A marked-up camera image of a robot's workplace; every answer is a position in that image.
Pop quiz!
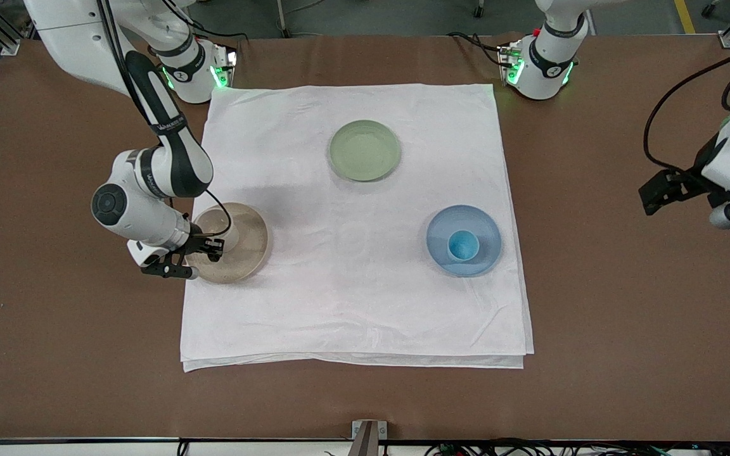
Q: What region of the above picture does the white mug black handle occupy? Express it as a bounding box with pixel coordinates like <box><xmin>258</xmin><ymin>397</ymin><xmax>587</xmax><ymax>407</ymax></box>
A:
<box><xmin>195</xmin><ymin>204</ymin><xmax>241</xmax><ymax>254</ymax></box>

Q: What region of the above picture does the blue cup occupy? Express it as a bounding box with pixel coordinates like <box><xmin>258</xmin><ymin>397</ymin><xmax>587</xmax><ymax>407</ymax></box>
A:
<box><xmin>446</xmin><ymin>229</ymin><xmax>481</xmax><ymax>263</ymax></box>

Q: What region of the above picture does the beige round plate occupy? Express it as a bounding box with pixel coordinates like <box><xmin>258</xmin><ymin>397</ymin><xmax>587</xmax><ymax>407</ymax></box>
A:
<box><xmin>184</xmin><ymin>202</ymin><xmax>271</xmax><ymax>284</ymax></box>

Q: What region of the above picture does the blue round plate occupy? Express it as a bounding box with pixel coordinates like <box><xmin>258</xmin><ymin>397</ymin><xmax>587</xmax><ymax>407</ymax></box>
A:
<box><xmin>426</xmin><ymin>204</ymin><xmax>503</xmax><ymax>278</ymax></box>

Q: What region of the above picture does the green round plate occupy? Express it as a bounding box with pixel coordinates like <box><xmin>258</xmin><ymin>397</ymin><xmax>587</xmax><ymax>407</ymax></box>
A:
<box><xmin>328</xmin><ymin>119</ymin><xmax>402</xmax><ymax>183</ymax></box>

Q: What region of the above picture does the white cloth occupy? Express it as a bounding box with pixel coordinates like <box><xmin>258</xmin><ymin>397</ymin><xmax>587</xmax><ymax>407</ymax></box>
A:
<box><xmin>180</xmin><ymin>84</ymin><xmax>535</xmax><ymax>373</ymax></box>

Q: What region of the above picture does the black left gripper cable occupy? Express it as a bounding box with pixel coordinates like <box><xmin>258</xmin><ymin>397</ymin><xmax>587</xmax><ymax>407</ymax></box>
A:
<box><xmin>643</xmin><ymin>51</ymin><xmax>730</xmax><ymax>173</ymax></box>

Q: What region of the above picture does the black right base cable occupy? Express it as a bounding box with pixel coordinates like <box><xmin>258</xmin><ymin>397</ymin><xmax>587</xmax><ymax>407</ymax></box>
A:
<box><xmin>161</xmin><ymin>0</ymin><xmax>243</xmax><ymax>64</ymax></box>

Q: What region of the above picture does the black base cable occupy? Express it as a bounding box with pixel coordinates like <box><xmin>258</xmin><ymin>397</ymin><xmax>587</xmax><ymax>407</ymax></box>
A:
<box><xmin>161</xmin><ymin>0</ymin><xmax>243</xmax><ymax>64</ymax></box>
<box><xmin>446</xmin><ymin>31</ymin><xmax>506</xmax><ymax>68</ymax></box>

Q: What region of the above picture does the grey metal table bracket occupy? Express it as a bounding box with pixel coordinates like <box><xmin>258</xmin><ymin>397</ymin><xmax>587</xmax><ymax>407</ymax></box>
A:
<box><xmin>351</xmin><ymin>420</ymin><xmax>387</xmax><ymax>456</ymax></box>

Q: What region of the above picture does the black left base cable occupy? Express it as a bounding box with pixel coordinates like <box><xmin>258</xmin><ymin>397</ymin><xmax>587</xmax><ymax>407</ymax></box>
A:
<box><xmin>446</xmin><ymin>31</ymin><xmax>506</xmax><ymax>68</ymax></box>

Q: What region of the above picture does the black cable bundle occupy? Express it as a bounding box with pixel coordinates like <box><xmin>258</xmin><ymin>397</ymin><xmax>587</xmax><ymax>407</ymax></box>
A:
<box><xmin>422</xmin><ymin>439</ymin><xmax>730</xmax><ymax>456</ymax></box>

